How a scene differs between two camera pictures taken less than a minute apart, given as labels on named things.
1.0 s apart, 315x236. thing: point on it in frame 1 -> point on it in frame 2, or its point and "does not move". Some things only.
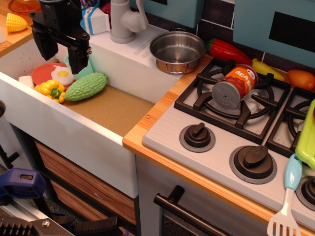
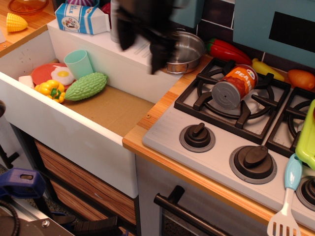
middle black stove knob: [253, 164] does not move
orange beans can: [227, 93] does not move
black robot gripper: [64, 18] -> [151, 18]
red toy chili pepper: [223, 49] does not move
